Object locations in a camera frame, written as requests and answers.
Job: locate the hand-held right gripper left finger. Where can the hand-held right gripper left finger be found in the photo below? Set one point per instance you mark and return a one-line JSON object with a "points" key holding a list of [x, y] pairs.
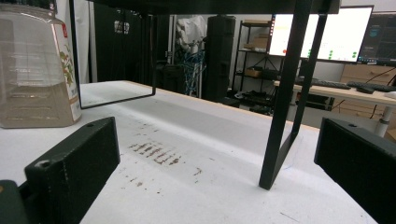
{"points": [[74, 165]]}

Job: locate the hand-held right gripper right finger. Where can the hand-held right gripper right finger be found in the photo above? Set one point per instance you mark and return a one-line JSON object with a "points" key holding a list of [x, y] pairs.
{"points": [[358, 161]]}

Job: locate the wooden desk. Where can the wooden desk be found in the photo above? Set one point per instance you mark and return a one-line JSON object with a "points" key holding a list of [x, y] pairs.
{"points": [[345, 93]]}

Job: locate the black keyboard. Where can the black keyboard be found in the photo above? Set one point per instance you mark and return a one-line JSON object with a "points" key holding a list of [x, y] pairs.
{"points": [[330, 83], [372, 86]]}

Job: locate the black metal shelf rack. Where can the black metal shelf rack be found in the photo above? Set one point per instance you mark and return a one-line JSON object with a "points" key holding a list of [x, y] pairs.
{"points": [[280, 93]]}

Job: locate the clear plastic bottle with label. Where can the clear plastic bottle with label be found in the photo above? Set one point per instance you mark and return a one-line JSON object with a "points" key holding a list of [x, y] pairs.
{"points": [[34, 68]]}

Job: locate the dark screen monitor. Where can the dark screen monitor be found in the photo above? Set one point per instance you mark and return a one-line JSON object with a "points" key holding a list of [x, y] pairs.
{"points": [[380, 39]]}

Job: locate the white lit monitor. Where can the white lit monitor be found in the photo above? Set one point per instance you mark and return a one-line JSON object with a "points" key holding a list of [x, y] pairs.
{"points": [[339, 34]]}

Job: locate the black metal storage shelf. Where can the black metal storage shelf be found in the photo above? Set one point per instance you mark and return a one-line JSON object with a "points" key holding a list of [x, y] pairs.
{"points": [[253, 62]]}

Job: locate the tall black case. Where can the tall black case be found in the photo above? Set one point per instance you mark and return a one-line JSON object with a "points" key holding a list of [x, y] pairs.
{"points": [[219, 57]]}

